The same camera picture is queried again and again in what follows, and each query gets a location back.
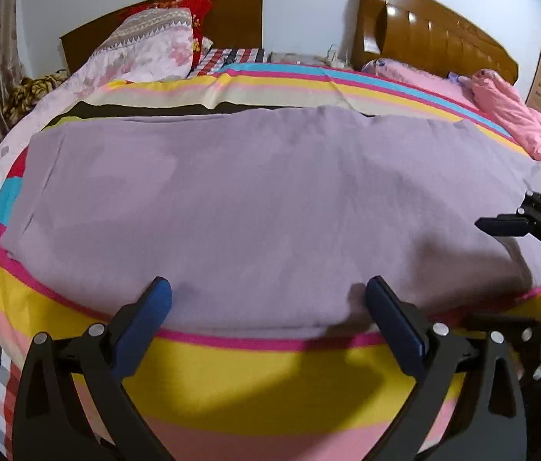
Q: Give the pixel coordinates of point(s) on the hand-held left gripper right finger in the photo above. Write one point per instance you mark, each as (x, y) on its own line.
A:
(395, 326)

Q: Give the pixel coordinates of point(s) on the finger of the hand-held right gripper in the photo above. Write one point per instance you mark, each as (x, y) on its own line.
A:
(503, 226)
(505, 326)

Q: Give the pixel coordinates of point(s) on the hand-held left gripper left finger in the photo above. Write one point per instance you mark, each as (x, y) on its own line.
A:
(143, 326)

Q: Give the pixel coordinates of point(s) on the purple pants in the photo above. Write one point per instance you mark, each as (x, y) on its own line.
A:
(260, 211)

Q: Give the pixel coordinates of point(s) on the pink quilt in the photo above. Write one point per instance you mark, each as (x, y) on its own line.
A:
(529, 125)

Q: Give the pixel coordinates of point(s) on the colourful striped blanket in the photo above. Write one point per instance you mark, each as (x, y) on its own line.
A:
(251, 374)

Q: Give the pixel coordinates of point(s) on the small purple item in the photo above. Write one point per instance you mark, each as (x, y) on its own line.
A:
(455, 77)

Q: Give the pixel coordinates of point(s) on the pink bed sheet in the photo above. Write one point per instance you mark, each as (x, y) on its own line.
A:
(424, 86)

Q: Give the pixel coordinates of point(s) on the glossy brown wooden headboard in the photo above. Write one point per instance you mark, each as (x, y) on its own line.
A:
(433, 33)

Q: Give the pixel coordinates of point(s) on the yellow and black blanket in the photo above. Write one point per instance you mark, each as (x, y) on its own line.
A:
(30, 96)

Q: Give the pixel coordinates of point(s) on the cloth-covered nightstand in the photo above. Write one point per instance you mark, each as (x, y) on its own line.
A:
(299, 57)

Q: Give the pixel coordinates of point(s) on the white floral quilt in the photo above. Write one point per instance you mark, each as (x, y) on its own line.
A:
(145, 53)

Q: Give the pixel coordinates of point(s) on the red patterned pillow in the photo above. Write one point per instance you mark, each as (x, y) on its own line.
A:
(200, 19)

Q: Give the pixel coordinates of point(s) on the dark plain wooden headboard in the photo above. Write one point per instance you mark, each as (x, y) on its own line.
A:
(236, 19)

